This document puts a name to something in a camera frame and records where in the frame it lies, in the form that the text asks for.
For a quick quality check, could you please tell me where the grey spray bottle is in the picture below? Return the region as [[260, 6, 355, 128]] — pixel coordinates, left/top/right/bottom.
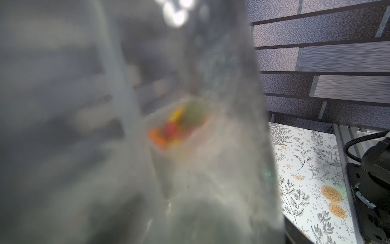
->
[[1, 1, 285, 244]]

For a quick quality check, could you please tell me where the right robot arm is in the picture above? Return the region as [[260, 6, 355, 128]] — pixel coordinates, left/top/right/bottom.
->
[[346, 137, 390, 244]]

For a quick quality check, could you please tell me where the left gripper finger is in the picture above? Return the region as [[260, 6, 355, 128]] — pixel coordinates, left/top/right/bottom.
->
[[284, 217, 313, 244]]

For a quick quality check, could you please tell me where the black corrugated cable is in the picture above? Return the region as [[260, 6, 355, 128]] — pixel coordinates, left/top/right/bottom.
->
[[343, 130, 390, 164]]

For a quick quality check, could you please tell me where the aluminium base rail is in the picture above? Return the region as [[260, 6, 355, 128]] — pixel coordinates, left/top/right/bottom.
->
[[331, 123, 366, 242]]

